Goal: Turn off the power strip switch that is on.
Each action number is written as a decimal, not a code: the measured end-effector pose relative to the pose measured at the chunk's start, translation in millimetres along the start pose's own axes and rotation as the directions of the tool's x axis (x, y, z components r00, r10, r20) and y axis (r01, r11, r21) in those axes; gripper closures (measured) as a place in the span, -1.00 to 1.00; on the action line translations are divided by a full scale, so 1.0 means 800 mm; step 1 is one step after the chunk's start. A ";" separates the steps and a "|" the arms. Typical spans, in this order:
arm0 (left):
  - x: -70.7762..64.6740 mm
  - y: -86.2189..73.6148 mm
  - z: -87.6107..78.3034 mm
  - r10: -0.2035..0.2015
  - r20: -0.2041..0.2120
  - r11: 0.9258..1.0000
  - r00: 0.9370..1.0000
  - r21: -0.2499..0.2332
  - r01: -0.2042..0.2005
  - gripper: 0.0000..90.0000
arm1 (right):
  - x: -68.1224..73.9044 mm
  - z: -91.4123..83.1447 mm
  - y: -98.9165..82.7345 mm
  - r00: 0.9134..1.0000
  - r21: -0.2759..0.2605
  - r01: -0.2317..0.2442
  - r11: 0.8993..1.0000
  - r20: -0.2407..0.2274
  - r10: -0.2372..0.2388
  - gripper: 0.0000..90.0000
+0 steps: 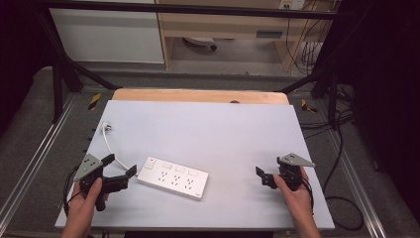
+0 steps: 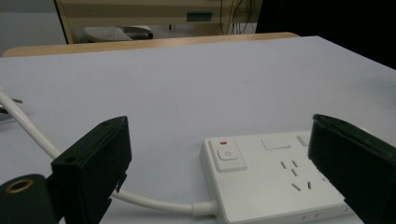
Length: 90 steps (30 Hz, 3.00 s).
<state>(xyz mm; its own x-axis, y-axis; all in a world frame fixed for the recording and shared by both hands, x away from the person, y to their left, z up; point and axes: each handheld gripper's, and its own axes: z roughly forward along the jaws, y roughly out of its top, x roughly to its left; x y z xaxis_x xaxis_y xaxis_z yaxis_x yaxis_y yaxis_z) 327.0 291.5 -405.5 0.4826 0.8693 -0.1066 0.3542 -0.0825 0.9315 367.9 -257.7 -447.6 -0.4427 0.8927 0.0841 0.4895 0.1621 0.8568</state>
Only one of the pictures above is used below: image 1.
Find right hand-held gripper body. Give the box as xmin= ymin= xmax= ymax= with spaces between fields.
xmin=275 ymin=152 xmax=317 ymax=192

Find black floor cable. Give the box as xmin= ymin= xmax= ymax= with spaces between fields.
xmin=298 ymin=85 xmax=366 ymax=232

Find light wooden desk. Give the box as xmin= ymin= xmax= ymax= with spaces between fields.
xmin=155 ymin=0 xmax=331 ymax=72

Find white wall socket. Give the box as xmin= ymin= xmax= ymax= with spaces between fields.
xmin=278 ymin=0 xmax=306 ymax=10

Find black metal stand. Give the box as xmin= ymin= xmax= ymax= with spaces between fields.
xmin=36 ymin=9 xmax=123 ymax=124
xmin=279 ymin=63 xmax=342 ymax=131

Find black metal frame bar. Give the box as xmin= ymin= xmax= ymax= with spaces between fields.
xmin=36 ymin=1 xmax=339 ymax=21

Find wooden table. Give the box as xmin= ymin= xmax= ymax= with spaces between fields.
xmin=111 ymin=87 xmax=291 ymax=106

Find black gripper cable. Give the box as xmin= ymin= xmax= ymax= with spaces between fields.
xmin=62 ymin=164 xmax=83 ymax=217
xmin=301 ymin=178 xmax=315 ymax=212

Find pale grey table mat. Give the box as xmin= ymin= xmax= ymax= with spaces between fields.
xmin=53 ymin=99 xmax=336 ymax=231

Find aluminium floor rail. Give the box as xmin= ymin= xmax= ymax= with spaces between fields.
xmin=325 ymin=128 xmax=387 ymax=238
xmin=0 ymin=93 xmax=78 ymax=229

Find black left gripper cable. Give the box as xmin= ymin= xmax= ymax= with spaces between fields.
xmin=62 ymin=164 xmax=83 ymax=217

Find person's right hand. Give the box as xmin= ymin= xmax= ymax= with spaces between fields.
xmin=272 ymin=167 xmax=315 ymax=221

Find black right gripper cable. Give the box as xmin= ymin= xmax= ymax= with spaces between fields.
xmin=301 ymin=178 xmax=315 ymax=212

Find white cabinet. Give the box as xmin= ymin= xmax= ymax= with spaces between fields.
xmin=49 ymin=8 xmax=165 ymax=64

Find hanging black and yellow cables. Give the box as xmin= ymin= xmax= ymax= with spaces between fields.
xmin=285 ymin=0 xmax=335 ymax=77

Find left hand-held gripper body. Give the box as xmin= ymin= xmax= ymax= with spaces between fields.
xmin=72 ymin=153 xmax=130 ymax=212

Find white power strip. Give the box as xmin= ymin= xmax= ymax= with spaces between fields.
xmin=137 ymin=156 xmax=210 ymax=201

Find dark curtain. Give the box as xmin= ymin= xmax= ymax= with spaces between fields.
xmin=336 ymin=0 xmax=420 ymax=226
xmin=0 ymin=0 xmax=53 ymax=133

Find white power strip cable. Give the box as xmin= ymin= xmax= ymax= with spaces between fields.
xmin=102 ymin=127 xmax=138 ymax=177

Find office chair base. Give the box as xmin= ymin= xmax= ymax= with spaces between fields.
xmin=182 ymin=36 xmax=218 ymax=52

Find person's left hand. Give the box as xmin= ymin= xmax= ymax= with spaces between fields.
xmin=63 ymin=177 xmax=110 ymax=228

